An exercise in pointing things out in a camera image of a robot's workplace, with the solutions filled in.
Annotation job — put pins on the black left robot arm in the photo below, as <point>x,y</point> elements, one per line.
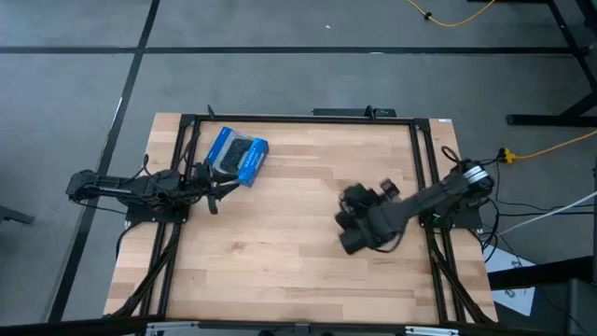
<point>116,189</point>

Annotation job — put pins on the black aluminium table frame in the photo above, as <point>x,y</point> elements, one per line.
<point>422,154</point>

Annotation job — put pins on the black floor bar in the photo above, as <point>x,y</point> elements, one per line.
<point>536,275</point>

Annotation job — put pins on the black furniture foot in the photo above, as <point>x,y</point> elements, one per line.
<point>14,215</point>

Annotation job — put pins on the black rail with silver brackets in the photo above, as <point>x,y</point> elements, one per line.
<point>298,328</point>

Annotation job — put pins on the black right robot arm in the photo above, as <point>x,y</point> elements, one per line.
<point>420,203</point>

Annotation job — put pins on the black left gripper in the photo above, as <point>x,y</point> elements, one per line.
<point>204,178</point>

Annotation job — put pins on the blue game controller box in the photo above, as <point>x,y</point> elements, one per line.
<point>237,156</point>

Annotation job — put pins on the black desk leg frame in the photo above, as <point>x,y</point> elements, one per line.
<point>566,112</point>

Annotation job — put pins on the white paper sheet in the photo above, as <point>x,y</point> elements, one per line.
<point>513,289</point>

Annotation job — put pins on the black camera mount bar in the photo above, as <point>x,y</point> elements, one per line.
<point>350,112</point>

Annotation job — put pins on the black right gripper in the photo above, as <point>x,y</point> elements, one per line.
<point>368,219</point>

